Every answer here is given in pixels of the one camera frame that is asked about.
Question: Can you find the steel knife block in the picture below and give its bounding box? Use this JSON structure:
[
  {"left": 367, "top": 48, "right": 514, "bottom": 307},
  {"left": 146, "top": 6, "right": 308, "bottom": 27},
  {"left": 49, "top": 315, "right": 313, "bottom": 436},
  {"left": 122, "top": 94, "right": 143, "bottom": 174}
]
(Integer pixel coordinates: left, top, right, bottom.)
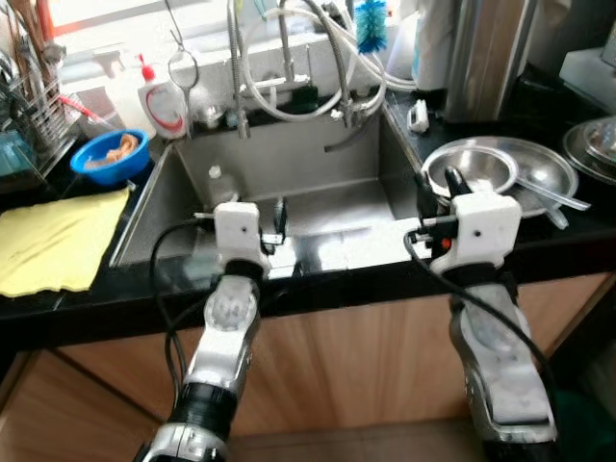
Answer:
[{"left": 442, "top": 0, "right": 527, "bottom": 123}]

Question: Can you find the wide stainless steel plate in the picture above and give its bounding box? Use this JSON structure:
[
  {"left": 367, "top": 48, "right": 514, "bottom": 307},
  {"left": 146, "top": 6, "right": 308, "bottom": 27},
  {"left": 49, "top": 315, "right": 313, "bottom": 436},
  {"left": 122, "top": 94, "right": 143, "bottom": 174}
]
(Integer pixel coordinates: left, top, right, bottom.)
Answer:
[{"left": 562, "top": 116, "right": 616, "bottom": 186}]

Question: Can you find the blue plastic bowl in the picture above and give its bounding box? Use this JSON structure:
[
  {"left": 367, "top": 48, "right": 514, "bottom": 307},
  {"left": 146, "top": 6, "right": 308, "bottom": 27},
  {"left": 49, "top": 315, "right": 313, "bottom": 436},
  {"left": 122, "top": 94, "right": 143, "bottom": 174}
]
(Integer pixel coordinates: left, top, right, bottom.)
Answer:
[{"left": 69, "top": 127, "right": 153, "bottom": 188}]

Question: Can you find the blue bottle brush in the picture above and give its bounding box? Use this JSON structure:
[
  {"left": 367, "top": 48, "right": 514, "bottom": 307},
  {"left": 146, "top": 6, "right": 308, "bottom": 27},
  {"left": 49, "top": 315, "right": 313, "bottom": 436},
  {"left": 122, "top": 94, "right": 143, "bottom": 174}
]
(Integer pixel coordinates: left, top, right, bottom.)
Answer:
[{"left": 354, "top": 0, "right": 389, "bottom": 55}]

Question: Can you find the white countertop appliance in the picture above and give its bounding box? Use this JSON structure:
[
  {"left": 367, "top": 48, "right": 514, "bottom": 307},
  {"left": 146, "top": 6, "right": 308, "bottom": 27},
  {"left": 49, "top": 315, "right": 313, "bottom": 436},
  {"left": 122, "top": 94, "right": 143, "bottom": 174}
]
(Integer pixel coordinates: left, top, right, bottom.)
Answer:
[{"left": 561, "top": 43, "right": 616, "bottom": 109}]

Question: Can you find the red handled utensil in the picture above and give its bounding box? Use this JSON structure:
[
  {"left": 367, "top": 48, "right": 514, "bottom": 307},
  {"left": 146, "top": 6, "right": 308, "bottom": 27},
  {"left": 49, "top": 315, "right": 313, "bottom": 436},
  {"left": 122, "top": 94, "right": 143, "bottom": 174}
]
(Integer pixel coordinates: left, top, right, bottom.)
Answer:
[{"left": 60, "top": 91, "right": 107, "bottom": 128}]

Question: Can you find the brown wooden cabinet door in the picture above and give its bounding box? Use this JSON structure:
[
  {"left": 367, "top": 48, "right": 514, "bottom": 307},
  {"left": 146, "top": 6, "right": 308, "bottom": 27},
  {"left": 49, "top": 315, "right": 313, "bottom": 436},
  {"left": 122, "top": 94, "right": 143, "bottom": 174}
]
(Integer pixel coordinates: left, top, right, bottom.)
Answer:
[
  {"left": 0, "top": 348, "right": 97, "bottom": 462},
  {"left": 53, "top": 272, "right": 616, "bottom": 439}
]

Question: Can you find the white water tube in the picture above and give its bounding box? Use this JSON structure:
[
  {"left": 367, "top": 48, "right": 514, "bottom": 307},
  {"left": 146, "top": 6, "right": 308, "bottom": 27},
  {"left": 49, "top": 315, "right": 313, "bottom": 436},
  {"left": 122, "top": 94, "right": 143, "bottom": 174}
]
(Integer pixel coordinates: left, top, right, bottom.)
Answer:
[
  {"left": 239, "top": 5, "right": 388, "bottom": 124},
  {"left": 371, "top": 58, "right": 420, "bottom": 93}
]

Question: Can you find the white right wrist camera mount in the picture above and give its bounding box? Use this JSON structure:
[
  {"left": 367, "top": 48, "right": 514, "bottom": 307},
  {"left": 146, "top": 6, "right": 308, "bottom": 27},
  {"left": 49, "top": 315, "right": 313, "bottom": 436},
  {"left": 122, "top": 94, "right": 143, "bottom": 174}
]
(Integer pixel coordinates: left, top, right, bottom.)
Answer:
[{"left": 429, "top": 192, "right": 523, "bottom": 277}]

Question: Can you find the green bin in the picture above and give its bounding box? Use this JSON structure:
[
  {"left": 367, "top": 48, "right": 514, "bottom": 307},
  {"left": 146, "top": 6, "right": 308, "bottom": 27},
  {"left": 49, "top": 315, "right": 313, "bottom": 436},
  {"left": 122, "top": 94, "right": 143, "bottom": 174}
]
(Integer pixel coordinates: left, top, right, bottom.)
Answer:
[{"left": 547, "top": 385, "right": 616, "bottom": 462}]

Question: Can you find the steel faucet mixer pipe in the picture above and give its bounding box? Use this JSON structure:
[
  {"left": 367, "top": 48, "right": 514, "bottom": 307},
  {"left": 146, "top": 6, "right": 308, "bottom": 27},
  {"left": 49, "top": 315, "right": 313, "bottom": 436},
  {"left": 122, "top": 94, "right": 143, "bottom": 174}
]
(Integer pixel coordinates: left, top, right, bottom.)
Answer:
[{"left": 245, "top": 0, "right": 319, "bottom": 97}]

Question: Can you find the beige rag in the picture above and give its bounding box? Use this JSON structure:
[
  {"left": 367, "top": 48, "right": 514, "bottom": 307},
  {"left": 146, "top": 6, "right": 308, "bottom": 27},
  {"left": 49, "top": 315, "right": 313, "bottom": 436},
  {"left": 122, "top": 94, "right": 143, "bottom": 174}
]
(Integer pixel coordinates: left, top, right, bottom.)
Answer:
[{"left": 84, "top": 135, "right": 141, "bottom": 172}]

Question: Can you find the shallow stainless steel bowl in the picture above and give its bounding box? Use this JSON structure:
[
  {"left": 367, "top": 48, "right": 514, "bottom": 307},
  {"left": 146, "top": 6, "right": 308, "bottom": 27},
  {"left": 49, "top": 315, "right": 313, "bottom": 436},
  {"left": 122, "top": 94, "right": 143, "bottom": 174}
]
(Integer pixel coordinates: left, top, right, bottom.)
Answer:
[{"left": 581, "top": 117, "right": 616, "bottom": 169}]

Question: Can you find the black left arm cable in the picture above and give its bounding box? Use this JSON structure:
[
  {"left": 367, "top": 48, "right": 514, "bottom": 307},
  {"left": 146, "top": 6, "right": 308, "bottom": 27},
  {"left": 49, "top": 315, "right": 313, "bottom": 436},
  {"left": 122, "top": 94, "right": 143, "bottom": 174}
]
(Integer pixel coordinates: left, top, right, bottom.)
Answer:
[{"left": 149, "top": 214, "right": 218, "bottom": 405}]

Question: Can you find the yellow cloth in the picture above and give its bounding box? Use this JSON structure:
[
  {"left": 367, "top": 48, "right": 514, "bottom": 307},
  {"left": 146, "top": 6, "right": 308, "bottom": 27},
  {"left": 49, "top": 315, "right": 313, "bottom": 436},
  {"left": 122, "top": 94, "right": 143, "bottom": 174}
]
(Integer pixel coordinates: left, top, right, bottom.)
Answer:
[{"left": 0, "top": 187, "right": 132, "bottom": 298}]

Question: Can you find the wire utensil rack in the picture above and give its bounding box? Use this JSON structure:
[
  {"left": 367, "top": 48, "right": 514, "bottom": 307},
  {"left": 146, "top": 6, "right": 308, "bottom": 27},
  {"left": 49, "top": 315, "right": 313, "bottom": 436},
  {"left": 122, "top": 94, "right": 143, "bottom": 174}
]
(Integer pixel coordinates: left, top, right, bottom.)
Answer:
[{"left": 0, "top": 0, "right": 80, "bottom": 179}]

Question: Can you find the tiny steel bowl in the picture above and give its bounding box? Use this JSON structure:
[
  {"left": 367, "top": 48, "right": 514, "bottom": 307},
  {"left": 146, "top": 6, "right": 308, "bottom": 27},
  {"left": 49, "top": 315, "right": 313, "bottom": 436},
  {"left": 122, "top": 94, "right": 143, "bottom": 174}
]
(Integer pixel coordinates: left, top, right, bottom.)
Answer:
[{"left": 195, "top": 104, "right": 228, "bottom": 129}]

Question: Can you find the large stainless steel bowl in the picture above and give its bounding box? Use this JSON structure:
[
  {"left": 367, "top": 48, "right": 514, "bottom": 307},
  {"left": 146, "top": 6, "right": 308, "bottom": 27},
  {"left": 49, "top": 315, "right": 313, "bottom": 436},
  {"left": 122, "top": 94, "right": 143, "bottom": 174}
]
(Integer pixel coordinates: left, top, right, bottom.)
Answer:
[{"left": 422, "top": 135, "right": 579, "bottom": 218}]

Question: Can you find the white spray bottle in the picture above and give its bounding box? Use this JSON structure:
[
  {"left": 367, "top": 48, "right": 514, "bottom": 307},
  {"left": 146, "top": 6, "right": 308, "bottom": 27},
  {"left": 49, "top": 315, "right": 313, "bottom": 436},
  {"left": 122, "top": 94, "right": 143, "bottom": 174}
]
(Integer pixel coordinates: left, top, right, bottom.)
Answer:
[{"left": 101, "top": 50, "right": 145, "bottom": 131}]

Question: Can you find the flexible steel faucet hose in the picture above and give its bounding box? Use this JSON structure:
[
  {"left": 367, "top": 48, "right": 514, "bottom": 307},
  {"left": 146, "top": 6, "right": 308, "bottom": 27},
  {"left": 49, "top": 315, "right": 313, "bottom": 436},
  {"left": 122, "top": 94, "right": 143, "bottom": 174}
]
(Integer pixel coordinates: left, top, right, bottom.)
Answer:
[
  {"left": 279, "top": 0, "right": 388, "bottom": 131},
  {"left": 226, "top": 0, "right": 253, "bottom": 141}
]

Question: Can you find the stainless steel sink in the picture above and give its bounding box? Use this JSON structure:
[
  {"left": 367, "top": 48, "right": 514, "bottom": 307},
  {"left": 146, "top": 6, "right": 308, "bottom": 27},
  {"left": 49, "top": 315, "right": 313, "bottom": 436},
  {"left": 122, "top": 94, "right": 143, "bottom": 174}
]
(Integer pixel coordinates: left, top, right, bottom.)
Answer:
[{"left": 109, "top": 104, "right": 431, "bottom": 282}]

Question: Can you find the small white plastic holder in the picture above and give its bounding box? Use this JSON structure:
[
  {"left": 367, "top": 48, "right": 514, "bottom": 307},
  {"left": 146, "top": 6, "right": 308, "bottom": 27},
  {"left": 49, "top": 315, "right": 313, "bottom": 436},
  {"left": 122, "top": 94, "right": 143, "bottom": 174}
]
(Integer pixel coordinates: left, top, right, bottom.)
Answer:
[{"left": 407, "top": 98, "right": 431, "bottom": 134}]

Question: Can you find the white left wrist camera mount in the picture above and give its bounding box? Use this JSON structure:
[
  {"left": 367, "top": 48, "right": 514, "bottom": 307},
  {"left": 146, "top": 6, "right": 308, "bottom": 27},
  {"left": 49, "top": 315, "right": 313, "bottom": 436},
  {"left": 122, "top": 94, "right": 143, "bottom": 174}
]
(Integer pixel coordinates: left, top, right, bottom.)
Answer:
[{"left": 213, "top": 200, "right": 264, "bottom": 277}]

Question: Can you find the dark green sponge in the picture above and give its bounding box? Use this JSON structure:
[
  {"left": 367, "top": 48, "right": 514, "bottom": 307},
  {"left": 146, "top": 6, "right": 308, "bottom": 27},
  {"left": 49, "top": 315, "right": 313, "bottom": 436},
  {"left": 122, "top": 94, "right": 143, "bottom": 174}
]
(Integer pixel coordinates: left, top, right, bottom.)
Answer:
[{"left": 293, "top": 83, "right": 325, "bottom": 113}]

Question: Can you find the small stainless steel bowl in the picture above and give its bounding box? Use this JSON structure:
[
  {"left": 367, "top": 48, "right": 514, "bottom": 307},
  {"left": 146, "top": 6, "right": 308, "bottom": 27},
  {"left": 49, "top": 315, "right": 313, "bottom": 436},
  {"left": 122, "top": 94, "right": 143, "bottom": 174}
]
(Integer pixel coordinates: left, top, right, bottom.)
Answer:
[{"left": 421, "top": 144, "right": 522, "bottom": 200}]

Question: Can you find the clear plastic bottle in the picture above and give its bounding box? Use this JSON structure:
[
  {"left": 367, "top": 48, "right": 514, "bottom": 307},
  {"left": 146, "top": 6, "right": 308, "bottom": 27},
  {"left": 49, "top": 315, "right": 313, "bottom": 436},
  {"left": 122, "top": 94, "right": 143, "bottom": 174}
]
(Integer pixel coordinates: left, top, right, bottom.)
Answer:
[{"left": 206, "top": 165, "right": 243, "bottom": 206}]

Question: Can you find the stainless steel spoon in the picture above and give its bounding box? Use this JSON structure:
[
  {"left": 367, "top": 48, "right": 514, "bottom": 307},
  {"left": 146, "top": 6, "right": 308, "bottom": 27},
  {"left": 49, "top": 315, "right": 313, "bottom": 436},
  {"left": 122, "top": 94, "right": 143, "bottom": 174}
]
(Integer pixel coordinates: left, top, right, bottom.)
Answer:
[{"left": 515, "top": 176, "right": 592, "bottom": 212}]

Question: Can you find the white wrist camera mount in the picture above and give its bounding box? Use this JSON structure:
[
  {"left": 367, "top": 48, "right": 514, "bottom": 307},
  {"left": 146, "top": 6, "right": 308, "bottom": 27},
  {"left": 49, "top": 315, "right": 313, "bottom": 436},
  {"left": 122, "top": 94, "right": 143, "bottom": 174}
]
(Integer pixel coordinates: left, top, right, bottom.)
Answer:
[
  {"left": 429, "top": 192, "right": 523, "bottom": 277},
  {"left": 213, "top": 200, "right": 264, "bottom": 277}
]

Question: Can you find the white dish soap bottle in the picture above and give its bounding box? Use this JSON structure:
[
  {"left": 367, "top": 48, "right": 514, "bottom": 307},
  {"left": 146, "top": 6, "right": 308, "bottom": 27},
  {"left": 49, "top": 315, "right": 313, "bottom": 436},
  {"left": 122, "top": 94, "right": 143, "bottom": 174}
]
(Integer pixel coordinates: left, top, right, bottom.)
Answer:
[{"left": 136, "top": 53, "right": 192, "bottom": 141}]

